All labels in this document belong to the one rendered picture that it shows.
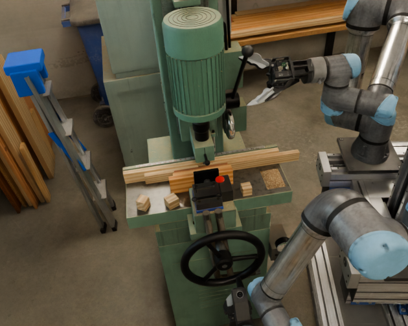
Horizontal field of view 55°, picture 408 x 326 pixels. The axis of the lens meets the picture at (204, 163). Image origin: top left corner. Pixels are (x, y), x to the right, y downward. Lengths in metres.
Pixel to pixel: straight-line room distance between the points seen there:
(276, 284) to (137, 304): 1.24
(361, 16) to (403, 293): 0.97
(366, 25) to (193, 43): 0.67
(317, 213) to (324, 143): 2.20
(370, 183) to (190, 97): 0.92
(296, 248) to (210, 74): 0.55
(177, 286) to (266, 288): 0.68
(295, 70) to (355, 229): 0.52
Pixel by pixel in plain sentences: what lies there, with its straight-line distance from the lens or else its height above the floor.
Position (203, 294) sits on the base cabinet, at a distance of 1.85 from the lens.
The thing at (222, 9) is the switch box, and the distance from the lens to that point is 1.49.
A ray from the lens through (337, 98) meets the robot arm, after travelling 1.29.
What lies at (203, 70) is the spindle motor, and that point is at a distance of 1.16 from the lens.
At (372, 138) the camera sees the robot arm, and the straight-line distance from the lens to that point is 1.69.
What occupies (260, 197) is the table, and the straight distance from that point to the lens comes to 1.42.
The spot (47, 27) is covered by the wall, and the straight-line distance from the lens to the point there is 3.72.
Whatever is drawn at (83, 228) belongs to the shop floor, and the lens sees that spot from 2.67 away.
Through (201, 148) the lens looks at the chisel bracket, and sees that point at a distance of 1.36.
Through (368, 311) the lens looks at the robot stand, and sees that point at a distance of 2.03.
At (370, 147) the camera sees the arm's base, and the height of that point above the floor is 0.89.
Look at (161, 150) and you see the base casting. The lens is 1.80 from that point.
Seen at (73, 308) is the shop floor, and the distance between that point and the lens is 2.35.
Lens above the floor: 1.92
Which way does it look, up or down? 41 degrees down
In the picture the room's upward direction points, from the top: 5 degrees counter-clockwise
